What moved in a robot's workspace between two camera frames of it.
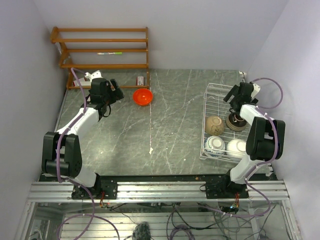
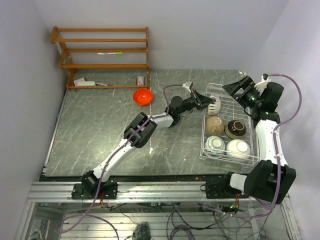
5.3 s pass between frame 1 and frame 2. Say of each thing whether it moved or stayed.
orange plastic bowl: stayed
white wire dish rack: stayed
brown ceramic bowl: stayed
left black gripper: moved
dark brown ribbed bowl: moved
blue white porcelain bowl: stayed
